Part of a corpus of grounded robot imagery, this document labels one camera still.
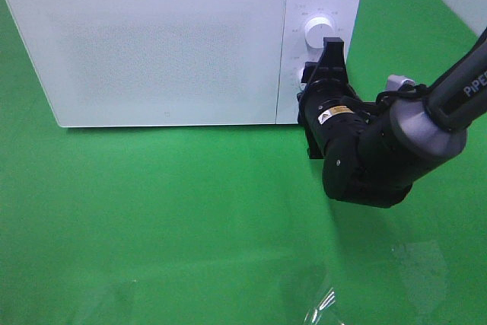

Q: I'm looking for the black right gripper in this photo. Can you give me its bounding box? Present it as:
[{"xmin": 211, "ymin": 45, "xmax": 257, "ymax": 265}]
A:
[{"xmin": 297, "ymin": 37, "xmax": 380, "ymax": 159}]

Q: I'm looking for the white microwave knob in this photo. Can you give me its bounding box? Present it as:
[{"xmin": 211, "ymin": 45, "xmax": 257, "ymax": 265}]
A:
[
  {"xmin": 304, "ymin": 16, "xmax": 335, "ymax": 49},
  {"xmin": 298, "ymin": 67, "xmax": 310, "ymax": 91}
]

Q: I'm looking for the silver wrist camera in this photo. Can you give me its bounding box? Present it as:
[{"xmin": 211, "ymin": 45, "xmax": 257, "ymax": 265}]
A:
[{"xmin": 385, "ymin": 75, "xmax": 415, "ymax": 91}]

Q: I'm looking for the white microwave door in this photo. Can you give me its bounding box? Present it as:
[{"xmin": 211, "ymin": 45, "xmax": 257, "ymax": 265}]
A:
[{"xmin": 6, "ymin": 0, "xmax": 285, "ymax": 127}]

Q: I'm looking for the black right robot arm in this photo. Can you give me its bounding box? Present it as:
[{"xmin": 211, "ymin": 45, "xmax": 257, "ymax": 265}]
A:
[{"xmin": 297, "ymin": 36, "xmax": 486, "ymax": 208}]

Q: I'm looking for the green table mat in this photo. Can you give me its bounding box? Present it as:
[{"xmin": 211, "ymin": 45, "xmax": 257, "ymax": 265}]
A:
[{"xmin": 1, "ymin": 4, "xmax": 486, "ymax": 324}]

